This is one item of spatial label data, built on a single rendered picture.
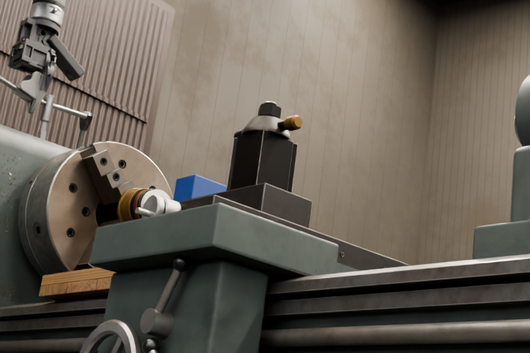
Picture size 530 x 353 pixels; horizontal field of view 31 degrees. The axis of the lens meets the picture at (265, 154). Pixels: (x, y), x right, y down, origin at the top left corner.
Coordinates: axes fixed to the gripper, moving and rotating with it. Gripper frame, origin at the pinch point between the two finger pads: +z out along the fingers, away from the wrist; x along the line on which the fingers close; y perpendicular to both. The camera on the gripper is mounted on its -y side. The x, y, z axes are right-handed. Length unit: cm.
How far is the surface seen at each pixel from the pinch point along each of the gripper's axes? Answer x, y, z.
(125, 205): 33.5, -7.9, 24.9
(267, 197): 87, 0, 33
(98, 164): 27.4, -3.8, 16.7
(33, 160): 8.0, 1.2, 14.2
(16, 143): 7.7, 5.7, 11.6
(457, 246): -346, -577, -150
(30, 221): 16.4, 3.0, 29.4
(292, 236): 99, 5, 42
